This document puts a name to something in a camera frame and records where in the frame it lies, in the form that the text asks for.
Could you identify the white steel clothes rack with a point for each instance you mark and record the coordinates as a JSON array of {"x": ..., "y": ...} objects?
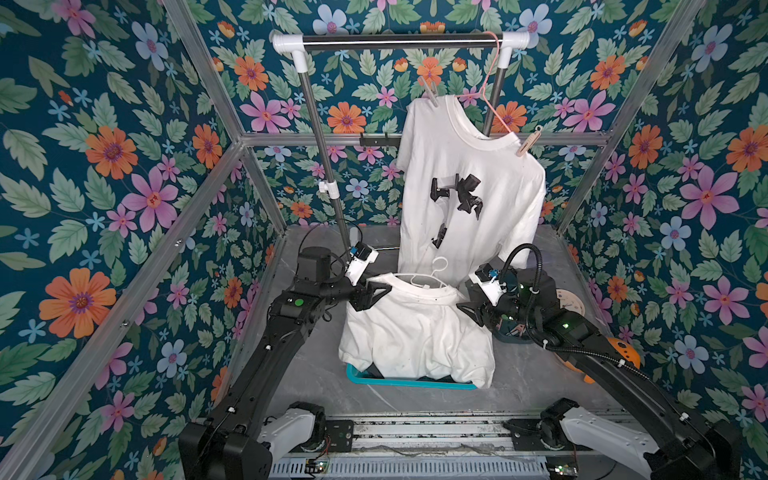
[{"x": 299, "y": 47}]

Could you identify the white plastic hanger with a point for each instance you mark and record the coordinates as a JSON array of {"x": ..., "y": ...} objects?
[{"x": 428, "y": 280}]

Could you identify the pink wire hanger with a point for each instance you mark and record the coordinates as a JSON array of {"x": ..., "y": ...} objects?
[{"x": 491, "y": 88}]

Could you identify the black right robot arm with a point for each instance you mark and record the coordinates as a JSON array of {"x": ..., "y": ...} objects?
[{"x": 574, "y": 338}]

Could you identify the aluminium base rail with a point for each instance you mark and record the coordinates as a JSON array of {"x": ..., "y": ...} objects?
[{"x": 450, "y": 438}]

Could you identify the orange plush toy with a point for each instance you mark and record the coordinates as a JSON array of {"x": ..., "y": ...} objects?
[{"x": 625, "y": 350}]

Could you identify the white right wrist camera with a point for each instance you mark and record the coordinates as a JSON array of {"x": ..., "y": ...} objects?
[{"x": 487, "y": 278}]

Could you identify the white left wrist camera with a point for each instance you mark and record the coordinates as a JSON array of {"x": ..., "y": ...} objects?
[{"x": 361, "y": 256}]

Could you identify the teal laundry basket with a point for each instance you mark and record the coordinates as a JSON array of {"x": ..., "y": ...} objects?
[{"x": 367, "y": 377}]

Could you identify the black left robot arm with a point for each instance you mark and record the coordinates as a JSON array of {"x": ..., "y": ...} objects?
[{"x": 258, "y": 372}]

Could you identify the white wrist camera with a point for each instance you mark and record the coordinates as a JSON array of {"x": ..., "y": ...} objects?
[
  {"x": 487, "y": 278},
  {"x": 361, "y": 256}
]

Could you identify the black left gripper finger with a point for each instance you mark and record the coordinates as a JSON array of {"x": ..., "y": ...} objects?
[
  {"x": 377, "y": 290},
  {"x": 362, "y": 304}
]

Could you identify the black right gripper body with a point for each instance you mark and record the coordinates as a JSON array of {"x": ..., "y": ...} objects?
[{"x": 480, "y": 308}]

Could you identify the plain white t-shirt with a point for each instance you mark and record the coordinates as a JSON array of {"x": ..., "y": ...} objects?
[{"x": 414, "y": 332}]

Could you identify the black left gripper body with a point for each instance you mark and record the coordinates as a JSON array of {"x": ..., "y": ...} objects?
[{"x": 340, "y": 292}]

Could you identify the white printed t-shirt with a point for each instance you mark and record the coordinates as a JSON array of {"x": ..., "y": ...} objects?
[{"x": 467, "y": 198}]

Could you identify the black wall hook rail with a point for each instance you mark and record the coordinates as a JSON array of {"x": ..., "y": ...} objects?
[{"x": 379, "y": 140}]

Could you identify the teal clothespin tray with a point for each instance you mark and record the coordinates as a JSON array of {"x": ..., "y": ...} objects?
[{"x": 512, "y": 334}]

